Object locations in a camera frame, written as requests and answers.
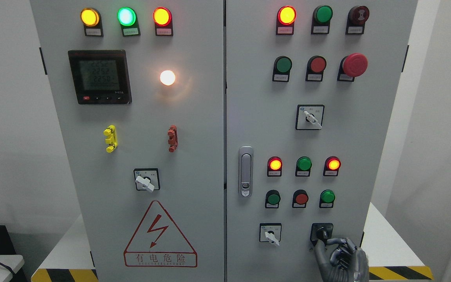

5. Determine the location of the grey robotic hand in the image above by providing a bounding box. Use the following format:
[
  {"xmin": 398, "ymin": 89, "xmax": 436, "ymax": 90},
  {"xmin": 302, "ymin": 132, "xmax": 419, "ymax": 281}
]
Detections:
[{"xmin": 314, "ymin": 238, "xmax": 370, "ymax": 282}]

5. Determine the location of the black rotary knob switch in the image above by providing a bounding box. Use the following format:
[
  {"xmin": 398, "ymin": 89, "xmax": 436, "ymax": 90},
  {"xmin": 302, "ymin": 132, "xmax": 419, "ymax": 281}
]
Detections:
[{"xmin": 310, "ymin": 223, "xmax": 334, "ymax": 251}]

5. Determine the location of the green light lower right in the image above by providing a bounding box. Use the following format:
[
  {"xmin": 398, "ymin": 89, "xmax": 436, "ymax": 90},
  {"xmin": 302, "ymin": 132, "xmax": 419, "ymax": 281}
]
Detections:
[{"xmin": 319, "ymin": 190, "xmax": 336, "ymax": 208}]

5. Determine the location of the red push button lower centre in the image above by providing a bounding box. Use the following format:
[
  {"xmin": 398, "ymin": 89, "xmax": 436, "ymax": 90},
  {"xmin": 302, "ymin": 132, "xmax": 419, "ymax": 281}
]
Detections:
[{"xmin": 292, "ymin": 190, "xmax": 308, "ymax": 208}]

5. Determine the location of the white platform with hazard stripes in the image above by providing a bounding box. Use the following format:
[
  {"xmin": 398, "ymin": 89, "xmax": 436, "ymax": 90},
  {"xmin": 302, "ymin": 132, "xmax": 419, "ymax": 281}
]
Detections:
[{"xmin": 31, "ymin": 202, "xmax": 434, "ymax": 282}]

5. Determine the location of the green push button lower left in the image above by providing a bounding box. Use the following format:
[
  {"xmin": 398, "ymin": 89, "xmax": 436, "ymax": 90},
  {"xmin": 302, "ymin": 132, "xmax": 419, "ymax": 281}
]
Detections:
[{"xmin": 265, "ymin": 190, "xmax": 281, "ymax": 209}]

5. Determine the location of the red light middle right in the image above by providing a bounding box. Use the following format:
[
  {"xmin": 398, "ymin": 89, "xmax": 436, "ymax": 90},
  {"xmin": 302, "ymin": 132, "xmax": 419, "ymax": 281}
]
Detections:
[{"xmin": 323, "ymin": 156, "xmax": 341, "ymax": 177}]

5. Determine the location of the green light middle centre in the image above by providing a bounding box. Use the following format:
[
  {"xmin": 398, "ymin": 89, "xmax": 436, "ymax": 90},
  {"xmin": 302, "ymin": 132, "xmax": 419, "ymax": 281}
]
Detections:
[{"xmin": 295, "ymin": 156, "xmax": 312, "ymax": 177}]

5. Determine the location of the red lit light middle left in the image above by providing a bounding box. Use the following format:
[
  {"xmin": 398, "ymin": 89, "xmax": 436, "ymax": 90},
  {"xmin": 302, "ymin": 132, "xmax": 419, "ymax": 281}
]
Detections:
[{"xmin": 267, "ymin": 156, "xmax": 283, "ymax": 177}]

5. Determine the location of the grey electrical control cabinet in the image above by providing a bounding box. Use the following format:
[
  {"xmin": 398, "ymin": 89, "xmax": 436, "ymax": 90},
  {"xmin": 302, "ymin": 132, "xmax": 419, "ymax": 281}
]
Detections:
[{"xmin": 31, "ymin": 0, "xmax": 417, "ymax": 282}]

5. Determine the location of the red high voltage warning sticker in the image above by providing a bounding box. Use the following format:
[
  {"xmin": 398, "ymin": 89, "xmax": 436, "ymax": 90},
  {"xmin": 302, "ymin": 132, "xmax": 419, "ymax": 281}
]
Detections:
[{"xmin": 124, "ymin": 201, "xmax": 198, "ymax": 268}]

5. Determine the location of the red emergency stop mushroom button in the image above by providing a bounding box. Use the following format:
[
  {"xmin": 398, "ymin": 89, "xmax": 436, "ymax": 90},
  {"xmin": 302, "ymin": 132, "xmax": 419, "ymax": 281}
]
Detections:
[{"xmin": 337, "ymin": 53, "xmax": 368, "ymax": 82}]

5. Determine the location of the red push button upper row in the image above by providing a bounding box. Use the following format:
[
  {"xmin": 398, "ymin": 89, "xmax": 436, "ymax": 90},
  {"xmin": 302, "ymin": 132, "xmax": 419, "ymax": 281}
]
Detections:
[{"xmin": 305, "ymin": 56, "xmax": 327, "ymax": 82}]

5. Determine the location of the green push button upper row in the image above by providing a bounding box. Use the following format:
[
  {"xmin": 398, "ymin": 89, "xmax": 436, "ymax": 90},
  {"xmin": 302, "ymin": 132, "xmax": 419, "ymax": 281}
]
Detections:
[{"xmin": 272, "ymin": 56, "xmax": 293, "ymax": 82}]

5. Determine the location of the red terminal connector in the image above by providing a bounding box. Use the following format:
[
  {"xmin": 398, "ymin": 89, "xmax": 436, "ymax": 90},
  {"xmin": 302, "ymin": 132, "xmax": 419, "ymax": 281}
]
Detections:
[{"xmin": 168, "ymin": 125, "xmax": 179, "ymax": 152}]

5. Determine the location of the green unlit light top row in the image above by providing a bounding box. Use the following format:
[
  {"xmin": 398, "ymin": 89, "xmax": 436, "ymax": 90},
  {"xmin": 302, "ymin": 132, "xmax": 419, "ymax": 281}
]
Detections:
[{"xmin": 311, "ymin": 5, "xmax": 333, "ymax": 34}]

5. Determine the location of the dark red buzzer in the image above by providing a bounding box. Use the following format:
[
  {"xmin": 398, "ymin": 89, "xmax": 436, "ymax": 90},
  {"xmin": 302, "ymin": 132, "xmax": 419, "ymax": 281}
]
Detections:
[{"xmin": 345, "ymin": 5, "xmax": 370, "ymax": 34}]

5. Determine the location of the red lit light top right door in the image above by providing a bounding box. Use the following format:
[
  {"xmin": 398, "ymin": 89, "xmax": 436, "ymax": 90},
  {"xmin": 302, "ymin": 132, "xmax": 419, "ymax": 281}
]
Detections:
[{"xmin": 276, "ymin": 5, "xmax": 296, "ymax": 35}]

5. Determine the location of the white lit indicator lamp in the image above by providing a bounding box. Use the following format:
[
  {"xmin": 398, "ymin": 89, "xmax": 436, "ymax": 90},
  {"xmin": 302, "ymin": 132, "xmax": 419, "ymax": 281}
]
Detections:
[{"xmin": 159, "ymin": 70, "xmax": 177, "ymax": 86}]

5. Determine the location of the yellow terminal connector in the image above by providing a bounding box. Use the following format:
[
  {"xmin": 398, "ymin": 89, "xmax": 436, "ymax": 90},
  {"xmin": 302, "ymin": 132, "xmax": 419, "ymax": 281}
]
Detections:
[{"xmin": 103, "ymin": 125, "xmax": 118, "ymax": 153}]

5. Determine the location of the red lit indicator light left door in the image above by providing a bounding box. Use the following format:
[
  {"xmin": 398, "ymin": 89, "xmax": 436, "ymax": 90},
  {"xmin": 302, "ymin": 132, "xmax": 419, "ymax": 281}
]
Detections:
[{"xmin": 153, "ymin": 7, "xmax": 173, "ymax": 37}]

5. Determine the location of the black digital power meter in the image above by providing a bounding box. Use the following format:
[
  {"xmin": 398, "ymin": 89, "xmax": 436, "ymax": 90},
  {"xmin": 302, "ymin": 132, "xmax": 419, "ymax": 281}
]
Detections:
[{"xmin": 68, "ymin": 50, "xmax": 132, "ymax": 104}]

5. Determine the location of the green lit indicator light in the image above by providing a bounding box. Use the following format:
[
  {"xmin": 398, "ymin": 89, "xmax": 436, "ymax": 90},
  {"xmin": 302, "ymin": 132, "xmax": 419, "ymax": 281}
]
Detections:
[{"xmin": 117, "ymin": 7, "xmax": 140, "ymax": 37}]

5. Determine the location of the yellow indicator light top left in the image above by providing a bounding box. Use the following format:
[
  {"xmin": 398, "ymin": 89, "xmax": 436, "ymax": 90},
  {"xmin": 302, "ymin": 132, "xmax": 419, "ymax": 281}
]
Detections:
[{"xmin": 80, "ymin": 7, "xmax": 103, "ymax": 37}]

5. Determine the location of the lower white rotary selector switch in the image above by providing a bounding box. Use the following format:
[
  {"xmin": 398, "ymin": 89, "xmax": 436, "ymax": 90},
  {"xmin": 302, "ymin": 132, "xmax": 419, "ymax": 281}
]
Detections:
[{"xmin": 259, "ymin": 223, "xmax": 282, "ymax": 247}]

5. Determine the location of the silver door latch handle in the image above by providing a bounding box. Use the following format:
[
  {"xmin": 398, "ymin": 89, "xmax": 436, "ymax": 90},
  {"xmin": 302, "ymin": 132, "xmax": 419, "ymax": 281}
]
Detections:
[{"xmin": 238, "ymin": 146, "xmax": 254, "ymax": 197}]

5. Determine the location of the upper right rotary selector switch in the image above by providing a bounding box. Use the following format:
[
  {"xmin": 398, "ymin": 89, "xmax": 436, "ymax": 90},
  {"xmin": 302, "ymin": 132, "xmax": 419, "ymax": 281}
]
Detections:
[{"xmin": 295, "ymin": 104, "xmax": 324, "ymax": 130}]

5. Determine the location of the left door rotary selector switch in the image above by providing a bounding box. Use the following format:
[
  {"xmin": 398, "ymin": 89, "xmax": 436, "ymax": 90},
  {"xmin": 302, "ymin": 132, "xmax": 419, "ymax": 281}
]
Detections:
[{"xmin": 133, "ymin": 168, "xmax": 161, "ymax": 193}]

